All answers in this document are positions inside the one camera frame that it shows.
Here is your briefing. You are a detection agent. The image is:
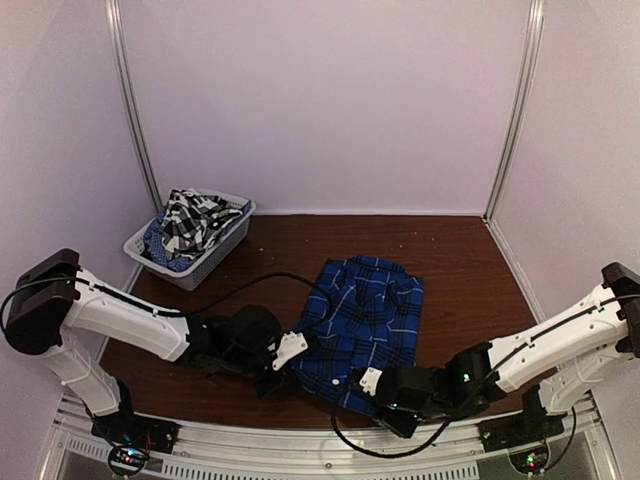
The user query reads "grey plastic laundry basket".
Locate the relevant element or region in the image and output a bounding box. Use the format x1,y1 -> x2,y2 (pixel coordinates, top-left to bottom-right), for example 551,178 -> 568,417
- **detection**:
123,189 -> 256,291

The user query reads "left circuit board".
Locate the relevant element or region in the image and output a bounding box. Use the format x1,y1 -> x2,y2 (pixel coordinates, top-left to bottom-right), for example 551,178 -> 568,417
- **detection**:
107,445 -> 149,477

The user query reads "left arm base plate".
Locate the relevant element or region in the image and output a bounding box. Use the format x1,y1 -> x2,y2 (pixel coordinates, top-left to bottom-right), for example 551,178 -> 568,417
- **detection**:
91,413 -> 180,454

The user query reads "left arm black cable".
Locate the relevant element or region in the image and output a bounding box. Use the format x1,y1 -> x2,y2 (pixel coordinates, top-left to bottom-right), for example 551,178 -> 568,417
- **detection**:
0,270 -> 334,346

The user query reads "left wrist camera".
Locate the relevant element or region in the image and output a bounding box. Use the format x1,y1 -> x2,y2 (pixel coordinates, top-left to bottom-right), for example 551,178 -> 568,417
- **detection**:
268,331 -> 309,371

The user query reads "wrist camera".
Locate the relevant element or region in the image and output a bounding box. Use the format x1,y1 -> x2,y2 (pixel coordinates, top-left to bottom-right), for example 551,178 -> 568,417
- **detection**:
350,367 -> 383,397
268,331 -> 309,371

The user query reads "black white checked shirt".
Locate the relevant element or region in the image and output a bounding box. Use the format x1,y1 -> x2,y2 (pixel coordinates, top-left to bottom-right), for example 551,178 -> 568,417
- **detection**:
161,189 -> 244,261

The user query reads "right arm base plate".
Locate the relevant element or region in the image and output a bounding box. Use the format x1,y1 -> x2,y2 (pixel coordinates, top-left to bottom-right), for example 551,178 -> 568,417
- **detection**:
478,412 -> 565,453

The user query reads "left aluminium frame post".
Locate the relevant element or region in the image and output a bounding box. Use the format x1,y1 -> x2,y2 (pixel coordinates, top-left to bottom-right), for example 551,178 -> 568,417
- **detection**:
104,0 -> 163,213

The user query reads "blue plaid long sleeve shirt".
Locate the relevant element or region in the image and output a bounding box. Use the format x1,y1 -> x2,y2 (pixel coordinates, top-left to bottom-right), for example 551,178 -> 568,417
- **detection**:
289,256 -> 425,417

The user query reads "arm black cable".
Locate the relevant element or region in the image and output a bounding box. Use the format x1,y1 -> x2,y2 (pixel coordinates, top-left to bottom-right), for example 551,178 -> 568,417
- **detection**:
0,270 -> 334,346
330,294 -> 640,461

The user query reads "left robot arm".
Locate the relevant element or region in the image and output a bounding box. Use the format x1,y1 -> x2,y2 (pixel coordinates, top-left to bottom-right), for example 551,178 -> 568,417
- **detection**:
1,249 -> 308,444

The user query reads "front aluminium rail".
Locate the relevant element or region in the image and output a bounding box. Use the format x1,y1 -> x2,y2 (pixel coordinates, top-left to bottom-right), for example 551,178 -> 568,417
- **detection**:
36,395 -> 621,479

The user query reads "right aluminium frame post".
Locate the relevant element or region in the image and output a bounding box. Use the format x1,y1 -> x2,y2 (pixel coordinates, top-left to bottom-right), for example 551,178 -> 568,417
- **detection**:
483,0 -> 545,224

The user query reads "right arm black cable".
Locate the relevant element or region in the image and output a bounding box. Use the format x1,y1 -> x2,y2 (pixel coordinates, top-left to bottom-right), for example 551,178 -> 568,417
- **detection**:
330,294 -> 640,461

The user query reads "aluminium frame post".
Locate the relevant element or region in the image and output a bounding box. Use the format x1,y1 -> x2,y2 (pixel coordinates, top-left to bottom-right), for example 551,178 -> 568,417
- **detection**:
104,0 -> 163,213
483,0 -> 545,224

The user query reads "right circuit board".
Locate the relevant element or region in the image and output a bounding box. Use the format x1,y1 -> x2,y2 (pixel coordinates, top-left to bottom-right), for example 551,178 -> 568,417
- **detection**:
509,446 -> 550,475

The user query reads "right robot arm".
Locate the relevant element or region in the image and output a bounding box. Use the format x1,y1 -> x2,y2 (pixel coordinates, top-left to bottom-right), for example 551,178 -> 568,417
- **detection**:
359,262 -> 639,442

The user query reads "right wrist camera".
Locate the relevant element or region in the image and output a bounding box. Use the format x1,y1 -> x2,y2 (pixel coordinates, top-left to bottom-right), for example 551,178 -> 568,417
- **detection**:
350,367 -> 383,397

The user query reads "circuit board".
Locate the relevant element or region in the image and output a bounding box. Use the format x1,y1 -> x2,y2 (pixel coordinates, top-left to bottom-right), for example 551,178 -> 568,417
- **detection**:
509,446 -> 550,475
107,445 -> 149,477

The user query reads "blue patterned shirt in basket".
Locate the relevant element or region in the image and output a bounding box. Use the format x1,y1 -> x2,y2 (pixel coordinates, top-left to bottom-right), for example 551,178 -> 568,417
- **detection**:
142,207 -> 202,272

